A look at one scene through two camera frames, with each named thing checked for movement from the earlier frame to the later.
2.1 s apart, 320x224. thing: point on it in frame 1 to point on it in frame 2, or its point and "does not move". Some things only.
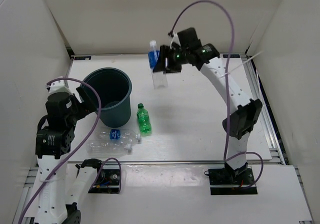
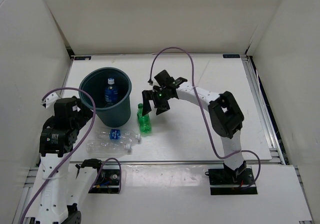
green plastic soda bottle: (145, 127) does not move
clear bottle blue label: (114, 134) does not move
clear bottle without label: (108, 147) does not move
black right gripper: (166, 52) to (148, 95)
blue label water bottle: (160, 79) to (111, 93)
